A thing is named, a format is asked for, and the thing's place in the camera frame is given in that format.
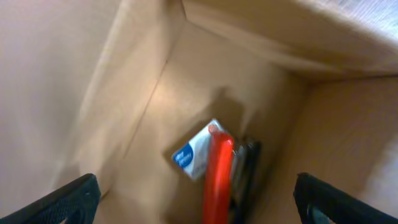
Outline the blue white staples box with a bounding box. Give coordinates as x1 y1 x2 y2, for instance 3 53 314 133
172 119 224 180

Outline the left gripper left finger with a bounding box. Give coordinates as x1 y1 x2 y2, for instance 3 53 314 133
1 174 101 224

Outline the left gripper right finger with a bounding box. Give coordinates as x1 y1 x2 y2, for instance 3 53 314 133
294 172 397 224

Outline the orange black stapler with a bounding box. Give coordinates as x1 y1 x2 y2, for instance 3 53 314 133
201 125 262 224

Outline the brown cardboard box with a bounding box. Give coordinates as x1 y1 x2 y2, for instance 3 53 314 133
1 1 397 223

